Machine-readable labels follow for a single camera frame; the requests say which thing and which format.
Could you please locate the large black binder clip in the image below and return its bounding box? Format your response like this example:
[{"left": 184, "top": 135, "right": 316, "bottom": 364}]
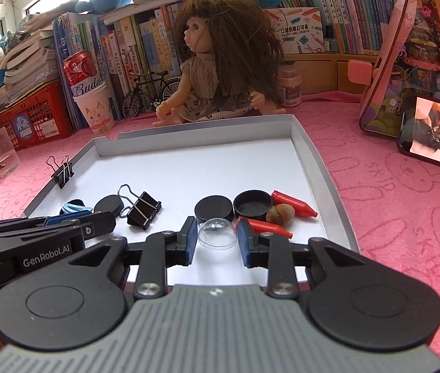
[{"left": 117, "top": 184, "right": 162, "bottom": 231}]

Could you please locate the white cat print paper cup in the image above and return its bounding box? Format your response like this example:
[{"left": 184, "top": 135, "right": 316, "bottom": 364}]
[{"left": 73, "top": 81, "right": 115, "bottom": 133}]

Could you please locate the wooden drawer box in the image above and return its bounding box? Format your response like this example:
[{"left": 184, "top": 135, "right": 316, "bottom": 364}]
[{"left": 282, "top": 52, "right": 383, "bottom": 96}]

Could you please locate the red drink can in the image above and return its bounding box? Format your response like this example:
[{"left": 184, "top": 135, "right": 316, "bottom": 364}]
[{"left": 62, "top": 50, "right": 100, "bottom": 98}]

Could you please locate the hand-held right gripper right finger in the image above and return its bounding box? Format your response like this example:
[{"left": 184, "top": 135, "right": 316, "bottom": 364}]
[{"left": 237, "top": 218, "right": 369, "bottom": 301}]

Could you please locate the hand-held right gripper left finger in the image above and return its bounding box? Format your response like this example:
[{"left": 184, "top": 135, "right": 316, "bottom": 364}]
[{"left": 68, "top": 216, "right": 198, "bottom": 301}]

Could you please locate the small black binder clip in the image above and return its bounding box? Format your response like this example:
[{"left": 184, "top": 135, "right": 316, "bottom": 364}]
[{"left": 46, "top": 155, "right": 75, "bottom": 189}]

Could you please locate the brown-haired doll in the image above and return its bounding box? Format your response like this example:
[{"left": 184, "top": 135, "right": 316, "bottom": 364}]
[{"left": 152, "top": 0, "right": 286, "bottom": 127}]

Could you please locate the clear glass cup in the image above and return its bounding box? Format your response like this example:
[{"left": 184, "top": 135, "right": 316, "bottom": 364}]
[{"left": 0, "top": 126, "right": 20, "bottom": 177}]

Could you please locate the red plastic basket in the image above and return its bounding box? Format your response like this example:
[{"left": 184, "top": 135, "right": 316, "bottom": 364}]
[{"left": 0, "top": 80, "right": 74, "bottom": 150}]

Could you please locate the row of upright books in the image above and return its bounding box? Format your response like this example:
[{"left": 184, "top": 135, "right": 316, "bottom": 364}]
[{"left": 53, "top": 0, "right": 440, "bottom": 125}]

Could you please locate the black smartphone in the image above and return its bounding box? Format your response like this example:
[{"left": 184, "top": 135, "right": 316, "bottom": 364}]
[{"left": 396, "top": 93, "right": 440, "bottom": 175}]

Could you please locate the blue shark-shaped clip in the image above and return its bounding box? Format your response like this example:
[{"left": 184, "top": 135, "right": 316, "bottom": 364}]
[{"left": 62, "top": 203, "right": 93, "bottom": 215}]

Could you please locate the clear plastic dome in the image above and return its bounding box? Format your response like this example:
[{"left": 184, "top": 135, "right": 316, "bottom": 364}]
[{"left": 197, "top": 218, "right": 239, "bottom": 250}]

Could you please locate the white cardboard box tray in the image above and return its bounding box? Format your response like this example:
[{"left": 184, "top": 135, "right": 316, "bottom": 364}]
[{"left": 22, "top": 114, "right": 361, "bottom": 284}]

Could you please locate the black model bicycle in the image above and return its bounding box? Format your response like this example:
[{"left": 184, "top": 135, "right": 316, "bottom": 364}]
[{"left": 121, "top": 70, "right": 182, "bottom": 120}]

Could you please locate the printed cardboard box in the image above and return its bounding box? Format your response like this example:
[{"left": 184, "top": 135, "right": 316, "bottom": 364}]
[{"left": 264, "top": 7, "right": 325, "bottom": 55}]

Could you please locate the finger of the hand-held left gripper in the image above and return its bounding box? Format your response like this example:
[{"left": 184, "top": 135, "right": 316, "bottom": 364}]
[
  {"left": 0, "top": 211, "right": 117, "bottom": 240},
  {"left": 0, "top": 214, "right": 76, "bottom": 236}
]

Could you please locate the small white jar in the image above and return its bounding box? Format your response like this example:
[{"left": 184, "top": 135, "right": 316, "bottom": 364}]
[{"left": 277, "top": 66, "right": 303, "bottom": 107}]

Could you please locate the black round cap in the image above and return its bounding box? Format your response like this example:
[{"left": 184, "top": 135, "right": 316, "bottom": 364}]
[
  {"left": 194, "top": 195, "right": 234, "bottom": 222},
  {"left": 233, "top": 190, "right": 274, "bottom": 220},
  {"left": 60, "top": 199, "right": 85, "bottom": 215},
  {"left": 94, "top": 195, "right": 124, "bottom": 218}
]

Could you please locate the stack of lying books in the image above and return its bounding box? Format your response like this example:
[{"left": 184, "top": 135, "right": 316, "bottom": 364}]
[{"left": 0, "top": 12, "right": 63, "bottom": 98}]

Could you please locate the pink house-shaped case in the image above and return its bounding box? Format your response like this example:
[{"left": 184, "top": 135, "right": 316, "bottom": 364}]
[{"left": 348, "top": 0, "right": 440, "bottom": 138}]

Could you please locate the pink rabbit print towel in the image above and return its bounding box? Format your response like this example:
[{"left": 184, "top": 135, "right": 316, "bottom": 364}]
[{"left": 0, "top": 91, "right": 440, "bottom": 362}]

